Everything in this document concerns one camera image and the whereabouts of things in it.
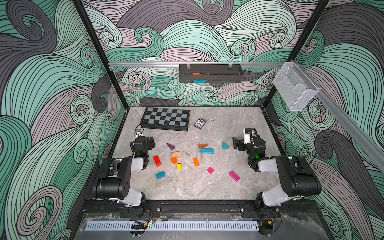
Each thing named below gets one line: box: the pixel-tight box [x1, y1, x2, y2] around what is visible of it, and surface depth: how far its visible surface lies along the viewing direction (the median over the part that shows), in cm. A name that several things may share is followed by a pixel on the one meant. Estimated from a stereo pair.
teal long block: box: [200, 148, 215, 155], surface depth 97 cm
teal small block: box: [156, 171, 166, 180], surface depth 87 cm
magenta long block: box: [229, 170, 241, 182], surface depth 87 cm
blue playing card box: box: [193, 117, 207, 130], surface depth 111 cm
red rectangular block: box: [153, 155, 162, 167], surface depth 90 cm
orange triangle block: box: [198, 143, 208, 149], surface depth 98 cm
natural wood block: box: [171, 151, 182, 159], surface depth 94 cm
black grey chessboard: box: [141, 107, 190, 132], surface depth 109 cm
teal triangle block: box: [222, 141, 230, 150], surface depth 99 cm
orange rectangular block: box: [193, 157, 200, 167], surface depth 92 cm
